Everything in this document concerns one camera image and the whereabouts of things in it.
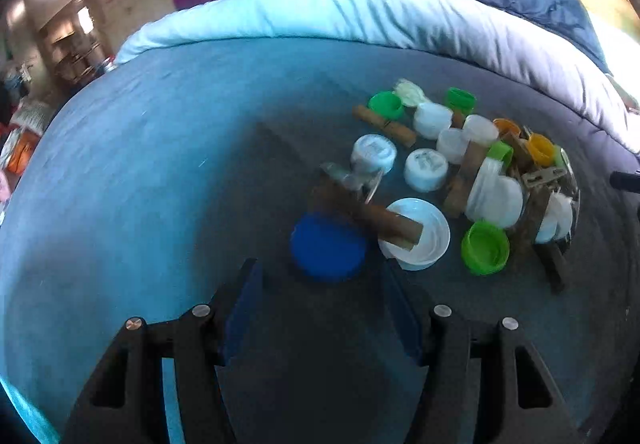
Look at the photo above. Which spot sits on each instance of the green bottle cap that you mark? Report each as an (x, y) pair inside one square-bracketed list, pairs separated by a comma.
[(460, 99), (501, 153), (386, 103), (485, 248)]

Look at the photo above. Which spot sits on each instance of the crumpled white plastic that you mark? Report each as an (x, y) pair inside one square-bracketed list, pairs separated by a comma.
[(410, 91)]

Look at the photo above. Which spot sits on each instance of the white pillow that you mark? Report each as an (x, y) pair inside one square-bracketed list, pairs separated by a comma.
[(310, 8)]

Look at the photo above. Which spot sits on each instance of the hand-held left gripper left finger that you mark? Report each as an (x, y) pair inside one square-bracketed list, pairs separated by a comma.
[(242, 311)]

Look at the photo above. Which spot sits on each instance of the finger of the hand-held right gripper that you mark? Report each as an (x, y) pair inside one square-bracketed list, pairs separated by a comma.
[(626, 181)]

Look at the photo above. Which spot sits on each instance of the blue bottle cap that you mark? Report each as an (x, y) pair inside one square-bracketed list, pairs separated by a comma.
[(327, 249)]

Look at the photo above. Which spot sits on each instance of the white printed bottle cap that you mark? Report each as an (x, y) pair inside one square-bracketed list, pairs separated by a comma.
[(372, 153), (425, 168)]

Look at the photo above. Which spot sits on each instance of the orange bag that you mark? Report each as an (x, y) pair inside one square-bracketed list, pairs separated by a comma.
[(22, 154)]

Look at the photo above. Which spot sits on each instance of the large clear white lid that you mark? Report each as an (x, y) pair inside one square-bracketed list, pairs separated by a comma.
[(495, 196)]

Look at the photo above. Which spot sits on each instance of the yellow bottle cap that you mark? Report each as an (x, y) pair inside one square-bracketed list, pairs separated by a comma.
[(542, 147)]

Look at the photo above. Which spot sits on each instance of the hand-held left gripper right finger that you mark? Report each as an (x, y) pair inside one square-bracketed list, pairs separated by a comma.
[(406, 319)]

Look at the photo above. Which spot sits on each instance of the wooden shelf unit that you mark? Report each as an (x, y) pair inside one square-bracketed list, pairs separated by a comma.
[(75, 48)]

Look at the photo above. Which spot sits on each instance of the long metal clip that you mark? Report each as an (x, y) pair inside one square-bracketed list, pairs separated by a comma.
[(352, 180)]

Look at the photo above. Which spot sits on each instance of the wooden clothespin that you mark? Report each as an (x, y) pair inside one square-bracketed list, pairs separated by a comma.
[(462, 184), (372, 216), (555, 266), (384, 123), (520, 149), (531, 219)]

